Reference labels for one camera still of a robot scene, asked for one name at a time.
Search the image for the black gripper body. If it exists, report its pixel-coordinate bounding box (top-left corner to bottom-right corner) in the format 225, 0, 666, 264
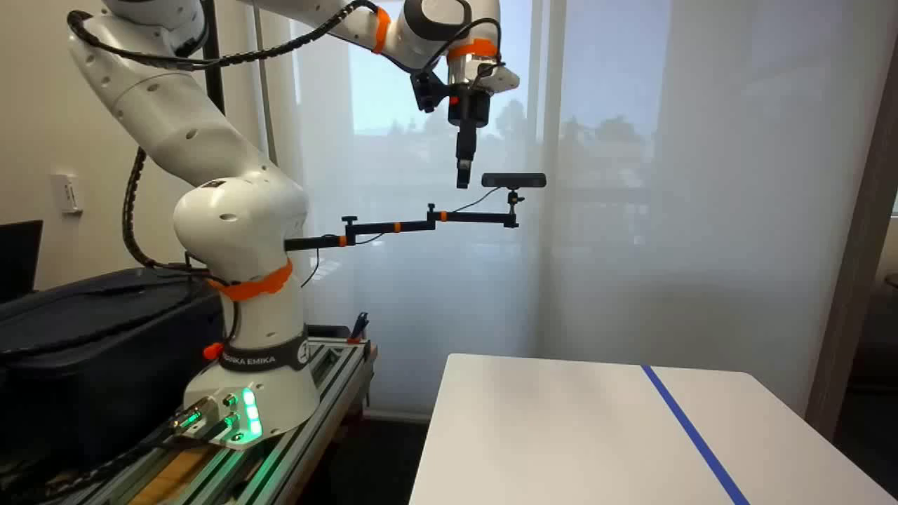
450, 82, 495, 134

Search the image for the black vertical pole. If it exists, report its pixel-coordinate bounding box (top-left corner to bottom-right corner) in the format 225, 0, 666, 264
197, 0, 230, 116

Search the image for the white sheer curtain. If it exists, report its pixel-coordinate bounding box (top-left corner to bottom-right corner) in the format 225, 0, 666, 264
256, 0, 888, 423

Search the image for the long blue tape strip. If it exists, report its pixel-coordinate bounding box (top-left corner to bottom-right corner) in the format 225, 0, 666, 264
639, 363, 752, 505

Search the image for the black storage case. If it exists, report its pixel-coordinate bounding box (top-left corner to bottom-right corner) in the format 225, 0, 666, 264
0, 267, 227, 472

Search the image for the wooden board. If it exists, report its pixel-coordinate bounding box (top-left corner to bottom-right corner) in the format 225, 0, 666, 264
130, 443, 216, 505

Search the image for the black monitor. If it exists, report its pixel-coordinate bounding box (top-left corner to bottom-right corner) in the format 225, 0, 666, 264
0, 220, 47, 305

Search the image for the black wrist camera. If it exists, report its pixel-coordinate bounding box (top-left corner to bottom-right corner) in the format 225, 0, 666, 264
409, 69, 451, 116

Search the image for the black stereo camera bar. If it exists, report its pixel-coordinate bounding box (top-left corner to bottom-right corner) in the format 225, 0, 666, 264
479, 172, 550, 193

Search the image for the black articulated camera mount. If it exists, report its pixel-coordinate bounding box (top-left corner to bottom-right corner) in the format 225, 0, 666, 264
282, 187, 527, 252

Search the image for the small black red handle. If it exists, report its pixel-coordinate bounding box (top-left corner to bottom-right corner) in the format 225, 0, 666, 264
345, 311, 373, 349

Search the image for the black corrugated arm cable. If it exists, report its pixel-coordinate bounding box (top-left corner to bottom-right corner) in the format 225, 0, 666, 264
65, 0, 378, 274

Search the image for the aluminium rail robot stand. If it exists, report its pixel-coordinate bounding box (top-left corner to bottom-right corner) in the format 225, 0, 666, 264
53, 319, 383, 505

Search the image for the white wall switch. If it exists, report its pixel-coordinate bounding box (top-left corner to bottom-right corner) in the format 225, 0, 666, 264
50, 168, 88, 220

